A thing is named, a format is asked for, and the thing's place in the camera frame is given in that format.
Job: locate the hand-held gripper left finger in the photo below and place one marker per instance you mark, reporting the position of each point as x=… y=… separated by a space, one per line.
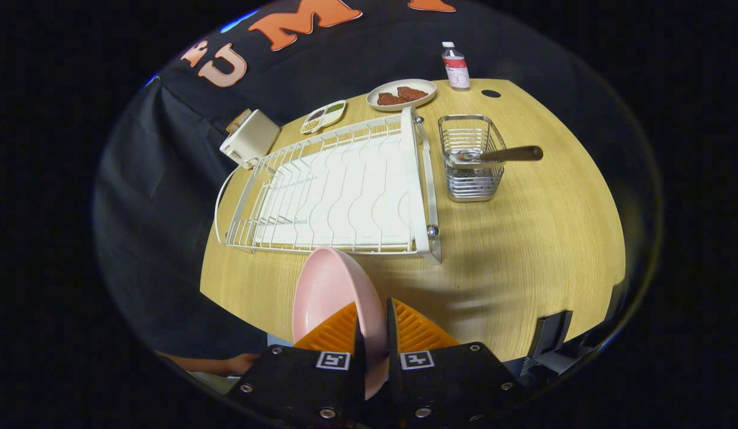
x=297 y=381

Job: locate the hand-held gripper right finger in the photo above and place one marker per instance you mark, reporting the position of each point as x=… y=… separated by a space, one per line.
x=452 y=381

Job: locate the pink plate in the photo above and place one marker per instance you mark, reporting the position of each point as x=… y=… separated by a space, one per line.
x=330 y=292

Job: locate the white divided bean dish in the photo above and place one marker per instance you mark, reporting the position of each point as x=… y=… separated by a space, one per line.
x=324 y=116

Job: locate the cream plate with meat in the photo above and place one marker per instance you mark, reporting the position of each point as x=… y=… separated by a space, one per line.
x=383 y=87

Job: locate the black backdrop cloth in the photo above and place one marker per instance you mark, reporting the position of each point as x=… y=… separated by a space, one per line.
x=154 y=208

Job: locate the white toaster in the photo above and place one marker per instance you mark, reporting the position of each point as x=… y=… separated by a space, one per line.
x=255 y=140

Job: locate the brown toast slice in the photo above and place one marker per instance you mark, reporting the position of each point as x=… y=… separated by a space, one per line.
x=237 y=120

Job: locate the red meat piece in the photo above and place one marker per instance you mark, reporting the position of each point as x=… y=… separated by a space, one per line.
x=411 y=93
x=389 y=99

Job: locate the clear bottle with red label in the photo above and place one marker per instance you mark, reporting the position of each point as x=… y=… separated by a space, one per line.
x=456 y=68

